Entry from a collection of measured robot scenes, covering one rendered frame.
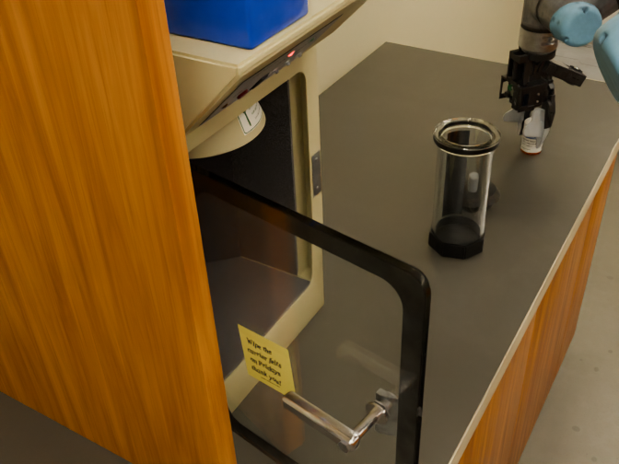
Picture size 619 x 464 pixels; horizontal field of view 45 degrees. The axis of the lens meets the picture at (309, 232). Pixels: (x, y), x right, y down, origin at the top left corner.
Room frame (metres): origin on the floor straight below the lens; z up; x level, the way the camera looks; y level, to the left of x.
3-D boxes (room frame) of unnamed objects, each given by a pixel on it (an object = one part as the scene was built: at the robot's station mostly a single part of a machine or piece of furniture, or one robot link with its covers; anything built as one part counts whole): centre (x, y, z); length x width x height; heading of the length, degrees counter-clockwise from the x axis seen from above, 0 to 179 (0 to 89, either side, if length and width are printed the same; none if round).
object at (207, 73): (0.76, 0.02, 1.46); 0.32 x 0.12 x 0.10; 147
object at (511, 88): (1.37, -0.46, 1.12); 0.09 x 0.08 x 0.12; 109
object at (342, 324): (0.55, 0.02, 1.19); 0.30 x 0.01 x 0.40; 47
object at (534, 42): (1.37, -0.46, 1.20); 0.08 x 0.08 x 0.05
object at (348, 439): (0.48, -0.01, 1.20); 0.10 x 0.05 x 0.03; 47
